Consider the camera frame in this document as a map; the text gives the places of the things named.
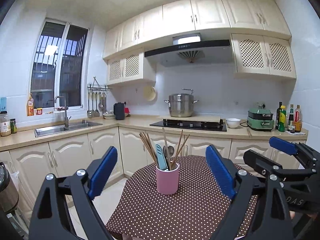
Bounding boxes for black kettle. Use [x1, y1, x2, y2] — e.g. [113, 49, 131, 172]
[113, 102, 125, 120]

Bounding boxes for black gas stove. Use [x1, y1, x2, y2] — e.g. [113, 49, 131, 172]
[150, 119, 227, 132]

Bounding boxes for green bottle yellow cap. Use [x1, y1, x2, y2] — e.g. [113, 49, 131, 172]
[278, 105, 286, 132]

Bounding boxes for hanging utensil rack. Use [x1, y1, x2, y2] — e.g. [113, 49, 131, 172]
[87, 76, 111, 118]

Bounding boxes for steel sink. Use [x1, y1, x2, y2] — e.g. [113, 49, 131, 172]
[34, 120, 101, 138]

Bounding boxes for stainless steel stock pot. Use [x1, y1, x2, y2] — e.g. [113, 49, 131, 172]
[164, 88, 198, 118]

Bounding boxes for brown polka dot tablecloth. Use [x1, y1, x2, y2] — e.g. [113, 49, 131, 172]
[106, 155, 231, 239]

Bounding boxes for green electric cooker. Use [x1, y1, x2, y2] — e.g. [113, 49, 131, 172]
[247, 102, 274, 132]

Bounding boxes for cream cabinets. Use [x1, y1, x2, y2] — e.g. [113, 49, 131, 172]
[0, 126, 308, 205]
[103, 0, 296, 85]

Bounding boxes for pink utensil cup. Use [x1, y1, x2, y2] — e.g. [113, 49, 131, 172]
[156, 163, 180, 195]

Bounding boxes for dark oil bottle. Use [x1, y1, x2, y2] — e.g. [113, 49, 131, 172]
[275, 102, 283, 130]

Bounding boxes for round bamboo steamer lid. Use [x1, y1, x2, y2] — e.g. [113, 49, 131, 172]
[143, 86, 157, 101]

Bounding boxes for white bowl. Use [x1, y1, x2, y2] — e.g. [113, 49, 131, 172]
[226, 118, 241, 129]

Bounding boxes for metal spoon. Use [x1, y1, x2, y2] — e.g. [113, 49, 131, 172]
[163, 146, 175, 162]

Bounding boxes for orange bottle on windowsill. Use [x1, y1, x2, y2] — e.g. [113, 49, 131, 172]
[27, 93, 34, 116]

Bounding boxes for upper cream cabinets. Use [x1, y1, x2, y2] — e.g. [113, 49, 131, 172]
[103, 0, 296, 85]

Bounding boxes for window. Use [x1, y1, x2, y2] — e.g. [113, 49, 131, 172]
[30, 20, 88, 109]

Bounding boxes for steel faucet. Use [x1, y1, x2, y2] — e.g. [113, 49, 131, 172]
[54, 96, 71, 128]

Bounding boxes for lower cream cabinets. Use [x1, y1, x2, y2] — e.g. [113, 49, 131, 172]
[0, 126, 308, 205]

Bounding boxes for black range hood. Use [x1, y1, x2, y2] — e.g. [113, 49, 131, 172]
[144, 33, 233, 67]

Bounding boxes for glass jar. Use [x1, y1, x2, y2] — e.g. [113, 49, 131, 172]
[0, 111, 11, 137]

